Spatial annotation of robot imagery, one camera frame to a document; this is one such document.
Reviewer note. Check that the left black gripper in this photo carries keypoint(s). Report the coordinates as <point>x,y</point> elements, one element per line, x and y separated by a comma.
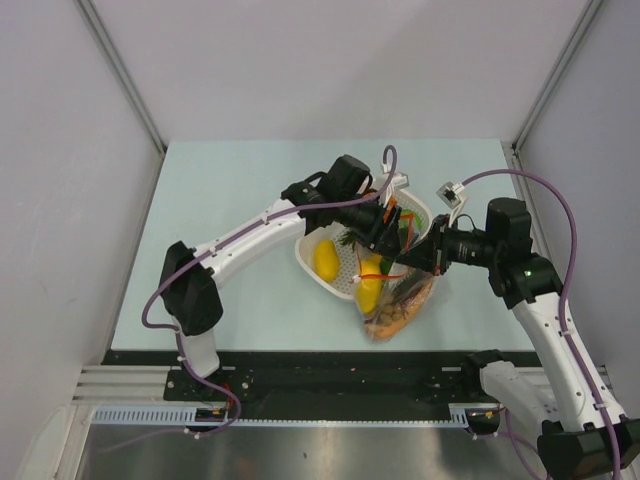
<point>383,237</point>

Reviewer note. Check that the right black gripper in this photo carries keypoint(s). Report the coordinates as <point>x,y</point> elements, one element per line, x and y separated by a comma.
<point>432,253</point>

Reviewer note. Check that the yellow mango front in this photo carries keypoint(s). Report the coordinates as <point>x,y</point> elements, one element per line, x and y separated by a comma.
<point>369,285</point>

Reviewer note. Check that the yellow mango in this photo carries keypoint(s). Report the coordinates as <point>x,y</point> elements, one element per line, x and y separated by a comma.
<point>369,285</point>
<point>326,261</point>

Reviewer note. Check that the clear zip bag red zipper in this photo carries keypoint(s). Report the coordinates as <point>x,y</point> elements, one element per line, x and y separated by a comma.
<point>387,295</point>

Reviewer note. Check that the brown longan bunch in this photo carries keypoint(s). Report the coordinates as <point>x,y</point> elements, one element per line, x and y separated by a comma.
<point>391,313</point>

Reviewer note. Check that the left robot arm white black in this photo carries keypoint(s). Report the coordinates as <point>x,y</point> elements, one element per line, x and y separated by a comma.
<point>347,194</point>

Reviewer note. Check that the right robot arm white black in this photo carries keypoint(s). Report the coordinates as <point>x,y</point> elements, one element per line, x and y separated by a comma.
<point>581,429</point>

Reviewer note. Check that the orange spiky fruit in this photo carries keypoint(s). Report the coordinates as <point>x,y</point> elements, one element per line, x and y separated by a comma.
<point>352,239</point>

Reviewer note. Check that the bright green apple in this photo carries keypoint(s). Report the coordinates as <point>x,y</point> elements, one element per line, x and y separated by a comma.
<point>411,220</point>

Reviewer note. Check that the yellow mango rear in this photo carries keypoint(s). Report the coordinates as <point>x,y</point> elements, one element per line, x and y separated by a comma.
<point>326,261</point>

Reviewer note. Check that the white plastic basket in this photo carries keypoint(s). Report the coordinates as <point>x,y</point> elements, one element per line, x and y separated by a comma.
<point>342,287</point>

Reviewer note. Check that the light blue table mat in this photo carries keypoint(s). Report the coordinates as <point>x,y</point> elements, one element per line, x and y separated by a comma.
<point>207,189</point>

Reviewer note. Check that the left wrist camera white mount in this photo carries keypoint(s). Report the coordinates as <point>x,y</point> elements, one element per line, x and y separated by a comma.
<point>399,181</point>

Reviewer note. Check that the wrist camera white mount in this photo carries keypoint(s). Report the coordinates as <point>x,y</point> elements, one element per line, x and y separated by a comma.
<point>454,196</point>
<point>399,181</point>

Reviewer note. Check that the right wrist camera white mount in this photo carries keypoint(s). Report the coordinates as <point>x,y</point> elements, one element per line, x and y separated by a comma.
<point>454,196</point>

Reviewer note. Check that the white slotted cable duct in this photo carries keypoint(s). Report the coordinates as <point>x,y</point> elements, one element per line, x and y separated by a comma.
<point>452,415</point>

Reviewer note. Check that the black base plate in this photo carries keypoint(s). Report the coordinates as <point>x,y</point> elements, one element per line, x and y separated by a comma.
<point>300,380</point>

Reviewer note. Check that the right aluminium corner post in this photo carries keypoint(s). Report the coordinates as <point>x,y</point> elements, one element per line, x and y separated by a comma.
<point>577,37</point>

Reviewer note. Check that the aluminium corner post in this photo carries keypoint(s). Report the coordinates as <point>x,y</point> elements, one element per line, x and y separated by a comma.
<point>116,64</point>
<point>577,37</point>

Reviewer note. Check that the left aluminium corner post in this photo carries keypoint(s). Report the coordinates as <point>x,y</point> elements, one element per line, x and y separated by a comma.
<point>116,64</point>

